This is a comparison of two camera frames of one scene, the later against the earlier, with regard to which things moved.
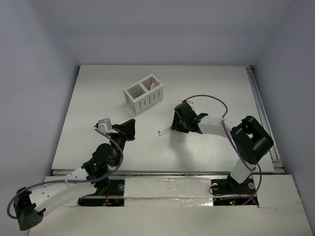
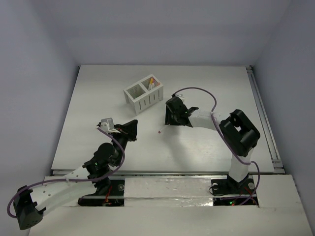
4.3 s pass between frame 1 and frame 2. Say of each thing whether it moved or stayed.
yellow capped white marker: moved
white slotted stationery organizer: stayed
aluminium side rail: stayed
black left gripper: stayed
